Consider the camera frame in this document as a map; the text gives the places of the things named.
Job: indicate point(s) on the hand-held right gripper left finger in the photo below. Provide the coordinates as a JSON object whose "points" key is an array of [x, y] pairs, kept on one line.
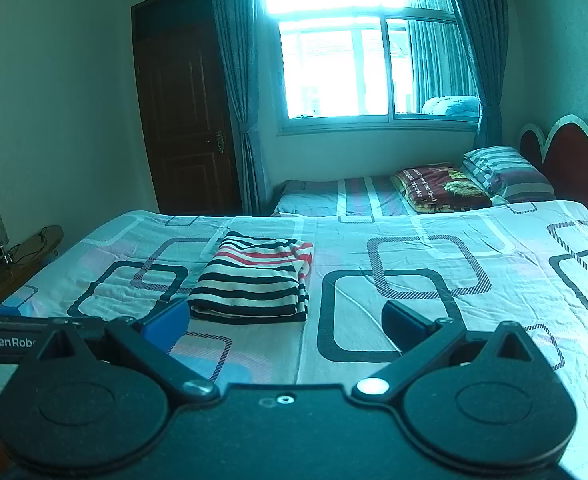
{"points": [[166, 324]]}

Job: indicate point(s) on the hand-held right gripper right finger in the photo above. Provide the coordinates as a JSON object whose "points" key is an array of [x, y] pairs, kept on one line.
{"points": [[404, 327]]}

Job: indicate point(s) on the striped cartoon-print child sweater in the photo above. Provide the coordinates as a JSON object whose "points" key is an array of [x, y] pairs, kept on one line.
{"points": [[254, 280]]}

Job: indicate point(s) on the bed with rectangle-patterned sheet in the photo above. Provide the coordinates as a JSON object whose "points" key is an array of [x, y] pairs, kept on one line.
{"points": [[424, 250]]}

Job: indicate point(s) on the wooden side table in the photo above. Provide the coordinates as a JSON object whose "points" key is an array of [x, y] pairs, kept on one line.
{"points": [[24, 265]]}

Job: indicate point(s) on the red folded blanket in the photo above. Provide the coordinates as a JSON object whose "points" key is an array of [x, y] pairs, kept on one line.
{"points": [[439, 187]]}

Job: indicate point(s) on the bed with striped sheet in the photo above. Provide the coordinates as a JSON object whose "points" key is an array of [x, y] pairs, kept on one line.
{"points": [[319, 197]]}

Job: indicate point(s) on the striped pillow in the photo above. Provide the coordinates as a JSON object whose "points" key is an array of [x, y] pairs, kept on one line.
{"points": [[509, 172]]}

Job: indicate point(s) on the dark wooden door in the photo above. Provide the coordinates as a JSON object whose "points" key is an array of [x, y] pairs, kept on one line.
{"points": [[184, 110]]}

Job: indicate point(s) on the folded light blue quilt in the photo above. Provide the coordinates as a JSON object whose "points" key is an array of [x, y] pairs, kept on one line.
{"points": [[449, 106]]}

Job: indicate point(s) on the red heart-shaped headboard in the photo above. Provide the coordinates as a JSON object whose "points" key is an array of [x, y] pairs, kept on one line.
{"points": [[569, 160]]}

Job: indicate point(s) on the blue curtain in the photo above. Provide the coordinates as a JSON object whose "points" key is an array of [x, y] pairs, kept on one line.
{"points": [[239, 85], [484, 60]]}

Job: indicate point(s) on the window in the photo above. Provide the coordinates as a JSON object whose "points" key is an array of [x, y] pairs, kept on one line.
{"points": [[334, 60]]}

